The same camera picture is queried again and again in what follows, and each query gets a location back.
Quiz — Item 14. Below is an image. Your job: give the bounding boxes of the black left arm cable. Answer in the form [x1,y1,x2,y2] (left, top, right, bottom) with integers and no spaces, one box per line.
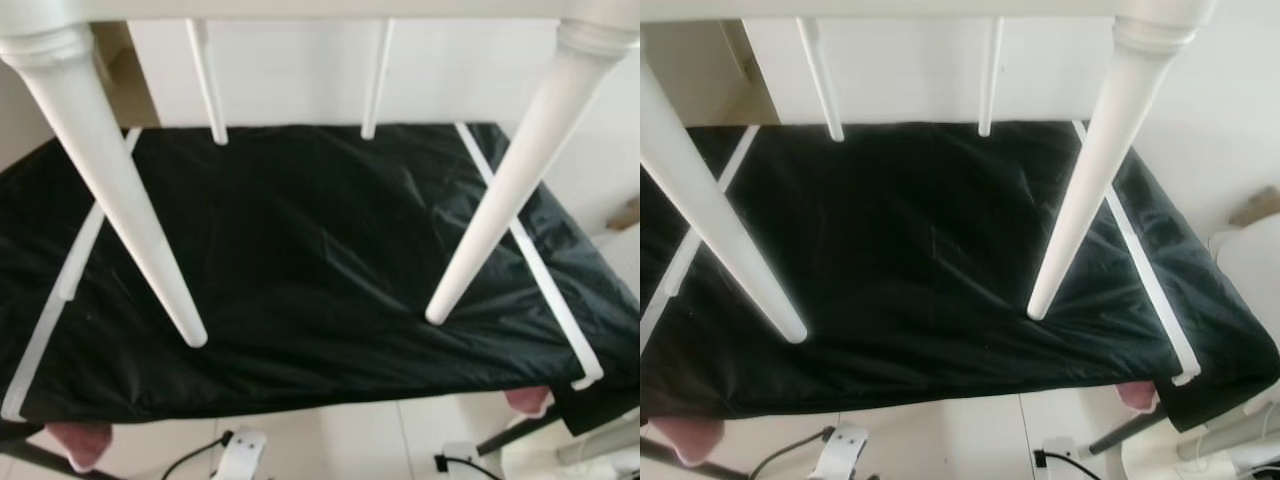
[160,431,235,480]
[748,426,837,480]

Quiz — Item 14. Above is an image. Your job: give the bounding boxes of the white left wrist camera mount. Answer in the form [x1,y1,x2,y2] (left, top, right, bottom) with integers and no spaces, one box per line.
[808,423,870,480]
[214,428,270,480]

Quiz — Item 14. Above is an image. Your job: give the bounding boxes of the red patterned cloth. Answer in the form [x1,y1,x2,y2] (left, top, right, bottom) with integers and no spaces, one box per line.
[504,386,554,417]
[1114,379,1162,412]
[647,416,727,469]
[44,421,114,474]

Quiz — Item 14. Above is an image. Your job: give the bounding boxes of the white tape strip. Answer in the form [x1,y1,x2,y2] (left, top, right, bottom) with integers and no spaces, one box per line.
[0,127,143,422]
[1071,119,1202,387]
[454,121,607,392]
[640,124,762,353]

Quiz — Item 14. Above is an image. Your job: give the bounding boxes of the white standing fan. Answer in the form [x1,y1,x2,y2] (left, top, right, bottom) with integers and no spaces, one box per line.
[1122,228,1280,480]
[553,224,640,480]

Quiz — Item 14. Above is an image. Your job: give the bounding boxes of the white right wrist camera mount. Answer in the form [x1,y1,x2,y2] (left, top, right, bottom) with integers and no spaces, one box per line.
[1038,436,1078,480]
[440,441,481,480]

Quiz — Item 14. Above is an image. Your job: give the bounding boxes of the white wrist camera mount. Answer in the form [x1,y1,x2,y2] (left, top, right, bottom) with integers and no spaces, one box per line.
[808,423,870,480]
[214,428,270,480]
[1038,436,1078,480]
[440,441,481,480]

